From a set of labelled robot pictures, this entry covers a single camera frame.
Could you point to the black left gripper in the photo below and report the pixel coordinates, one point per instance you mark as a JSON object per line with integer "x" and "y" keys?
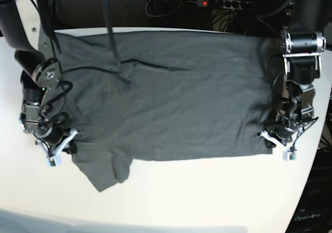
{"x": 282, "y": 133}

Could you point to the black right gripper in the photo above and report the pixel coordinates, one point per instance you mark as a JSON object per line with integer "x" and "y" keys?
{"x": 51, "y": 137}

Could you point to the grey T-shirt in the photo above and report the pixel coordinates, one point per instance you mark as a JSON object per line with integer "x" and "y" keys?
{"x": 180, "y": 95}

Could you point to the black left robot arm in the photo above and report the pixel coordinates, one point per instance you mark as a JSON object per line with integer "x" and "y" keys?
{"x": 303, "y": 43}

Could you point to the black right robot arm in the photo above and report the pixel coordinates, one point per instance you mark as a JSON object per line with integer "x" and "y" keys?
{"x": 27, "y": 27}

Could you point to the black OpenArm base box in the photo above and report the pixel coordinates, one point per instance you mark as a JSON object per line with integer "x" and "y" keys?
{"x": 313, "y": 213}

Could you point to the black power strip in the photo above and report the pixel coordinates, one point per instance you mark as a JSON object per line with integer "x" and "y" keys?
{"x": 225, "y": 4}

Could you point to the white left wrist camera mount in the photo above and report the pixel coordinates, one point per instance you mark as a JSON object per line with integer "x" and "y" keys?
{"x": 289, "y": 151}

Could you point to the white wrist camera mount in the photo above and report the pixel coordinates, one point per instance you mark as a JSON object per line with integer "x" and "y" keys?
{"x": 53, "y": 158}
{"x": 289, "y": 151}

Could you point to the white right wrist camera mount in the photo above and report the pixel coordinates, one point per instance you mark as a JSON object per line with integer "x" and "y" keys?
{"x": 53, "y": 158}

